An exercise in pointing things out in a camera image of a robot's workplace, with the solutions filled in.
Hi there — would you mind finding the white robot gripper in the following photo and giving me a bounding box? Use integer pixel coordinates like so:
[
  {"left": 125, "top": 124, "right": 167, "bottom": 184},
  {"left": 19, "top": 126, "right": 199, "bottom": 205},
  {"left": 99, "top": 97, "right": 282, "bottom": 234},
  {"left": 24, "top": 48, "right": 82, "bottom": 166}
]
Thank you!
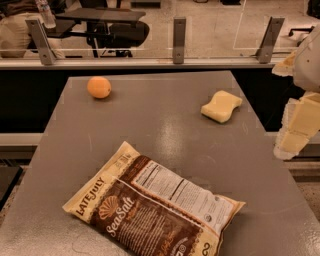
[{"left": 272, "top": 25, "right": 320, "bottom": 160}]

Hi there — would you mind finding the yellow sponge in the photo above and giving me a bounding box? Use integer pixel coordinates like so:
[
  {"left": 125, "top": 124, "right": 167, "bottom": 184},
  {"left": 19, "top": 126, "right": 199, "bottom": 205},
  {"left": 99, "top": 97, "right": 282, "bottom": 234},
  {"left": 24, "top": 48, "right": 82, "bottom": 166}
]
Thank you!
[{"left": 201, "top": 90, "right": 242, "bottom": 123}]

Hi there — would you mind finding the brown sea salt chip bag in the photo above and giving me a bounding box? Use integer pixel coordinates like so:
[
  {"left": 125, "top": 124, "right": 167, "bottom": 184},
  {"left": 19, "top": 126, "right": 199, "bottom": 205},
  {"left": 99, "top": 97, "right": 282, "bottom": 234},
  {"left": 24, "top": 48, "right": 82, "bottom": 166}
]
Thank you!
[{"left": 63, "top": 142, "right": 244, "bottom": 256}]

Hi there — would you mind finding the black office chair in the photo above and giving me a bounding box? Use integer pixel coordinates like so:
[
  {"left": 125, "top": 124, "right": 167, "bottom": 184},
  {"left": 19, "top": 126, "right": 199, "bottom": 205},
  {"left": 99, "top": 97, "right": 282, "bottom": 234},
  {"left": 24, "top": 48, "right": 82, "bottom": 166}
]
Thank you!
[{"left": 78, "top": 0, "right": 151, "bottom": 58}]

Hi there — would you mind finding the orange fruit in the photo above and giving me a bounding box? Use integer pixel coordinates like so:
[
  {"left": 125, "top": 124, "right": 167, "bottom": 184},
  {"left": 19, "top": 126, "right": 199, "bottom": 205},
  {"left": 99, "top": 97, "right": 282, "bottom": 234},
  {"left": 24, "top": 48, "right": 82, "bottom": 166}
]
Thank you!
[{"left": 87, "top": 76, "right": 111, "bottom": 99}]

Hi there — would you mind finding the dark background desk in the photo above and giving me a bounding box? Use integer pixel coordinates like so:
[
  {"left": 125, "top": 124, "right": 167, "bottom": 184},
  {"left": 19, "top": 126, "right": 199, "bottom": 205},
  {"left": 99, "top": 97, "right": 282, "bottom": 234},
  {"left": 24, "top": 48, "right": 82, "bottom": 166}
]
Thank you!
[{"left": 46, "top": 8, "right": 146, "bottom": 38}]

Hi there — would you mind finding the clear plastic bottle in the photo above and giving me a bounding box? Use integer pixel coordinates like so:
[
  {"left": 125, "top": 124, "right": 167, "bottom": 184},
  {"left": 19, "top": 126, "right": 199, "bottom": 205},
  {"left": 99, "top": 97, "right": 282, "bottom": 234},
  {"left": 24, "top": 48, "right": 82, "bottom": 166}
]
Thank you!
[{"left": 35, "top": 0, "right": 56, "bottom": 29}]

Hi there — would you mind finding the person in beige trousers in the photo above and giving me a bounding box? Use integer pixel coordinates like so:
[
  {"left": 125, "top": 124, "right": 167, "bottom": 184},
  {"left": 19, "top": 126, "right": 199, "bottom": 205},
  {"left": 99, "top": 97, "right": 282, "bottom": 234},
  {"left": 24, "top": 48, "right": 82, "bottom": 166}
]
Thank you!
[{"left": 0, "top": 0, "right": 66, "bottom": 60}]

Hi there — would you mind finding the right grey metal bracket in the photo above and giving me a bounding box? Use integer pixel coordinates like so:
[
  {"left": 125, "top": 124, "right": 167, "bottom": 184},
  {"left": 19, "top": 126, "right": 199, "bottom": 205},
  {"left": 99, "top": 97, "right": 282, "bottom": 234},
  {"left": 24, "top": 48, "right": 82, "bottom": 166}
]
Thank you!
[{"left": 256, "top": 17, "right": 284, "bottom": 64}]

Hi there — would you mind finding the grey metal bracket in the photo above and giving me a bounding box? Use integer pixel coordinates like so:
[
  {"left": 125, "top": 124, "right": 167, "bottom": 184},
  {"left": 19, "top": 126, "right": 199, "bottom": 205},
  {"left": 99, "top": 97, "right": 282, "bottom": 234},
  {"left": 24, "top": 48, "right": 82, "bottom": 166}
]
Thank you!
[
  {"left": 256, "top": 17, "right": 284, "bottom": 64},
  {"left": 26, "top": 19, "right": 56, "bottom": 65},
  {"left": 172, "top": 17, "right": 186, "bottom": 64}
]

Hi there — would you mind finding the middle grey metal bracket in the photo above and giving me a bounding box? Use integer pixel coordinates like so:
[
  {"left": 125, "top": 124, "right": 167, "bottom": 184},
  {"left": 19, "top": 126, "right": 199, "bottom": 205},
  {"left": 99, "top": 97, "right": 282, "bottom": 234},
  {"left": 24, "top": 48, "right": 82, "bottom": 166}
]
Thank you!
[{"left": 172, "top": 17, "right": 186, "bottom": 64}]

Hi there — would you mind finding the left grey metal bracket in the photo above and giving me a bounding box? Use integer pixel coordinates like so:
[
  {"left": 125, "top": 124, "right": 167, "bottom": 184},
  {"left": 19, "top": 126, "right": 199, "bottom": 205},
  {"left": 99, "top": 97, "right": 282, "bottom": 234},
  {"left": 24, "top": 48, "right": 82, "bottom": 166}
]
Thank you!
[{"left": 26, "top": 19, "right": 56, "bottom": 65}]

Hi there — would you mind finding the grey metal rail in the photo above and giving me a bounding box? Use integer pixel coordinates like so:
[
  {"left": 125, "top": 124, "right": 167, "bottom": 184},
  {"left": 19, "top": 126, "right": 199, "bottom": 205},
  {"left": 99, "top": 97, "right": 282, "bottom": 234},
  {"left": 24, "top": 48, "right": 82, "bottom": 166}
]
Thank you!
[{"left": 0, "top": 56, "right": 283, "bottom": 70}]

